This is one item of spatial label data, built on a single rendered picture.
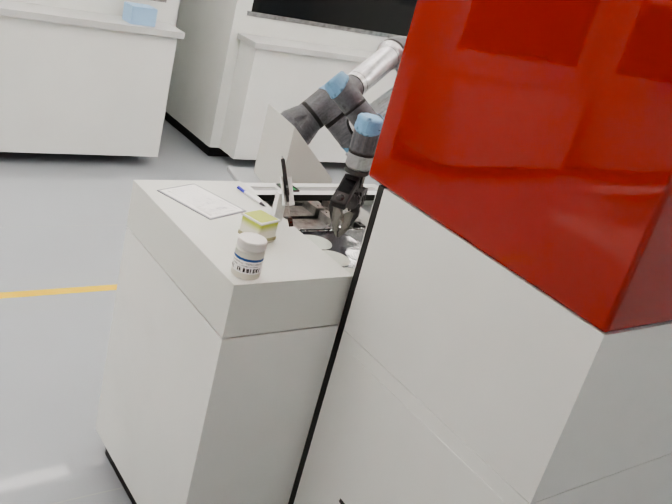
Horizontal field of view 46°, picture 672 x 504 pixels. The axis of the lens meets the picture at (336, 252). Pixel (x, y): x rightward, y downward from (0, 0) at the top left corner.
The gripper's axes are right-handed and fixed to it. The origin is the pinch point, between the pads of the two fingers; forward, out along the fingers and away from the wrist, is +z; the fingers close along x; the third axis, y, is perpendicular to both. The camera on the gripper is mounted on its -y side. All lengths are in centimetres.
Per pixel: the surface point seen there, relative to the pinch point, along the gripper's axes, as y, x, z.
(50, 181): 158, 212, 96
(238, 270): -51, 8, -3
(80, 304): 56, 117, 95
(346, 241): 9.9, -0.8, 5.5
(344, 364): -30.6, -18.6, 21.6
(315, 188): 29.8, 18.7, -0.2
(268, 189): 13.9, 28.9, -0.2
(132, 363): -29, 42, 49
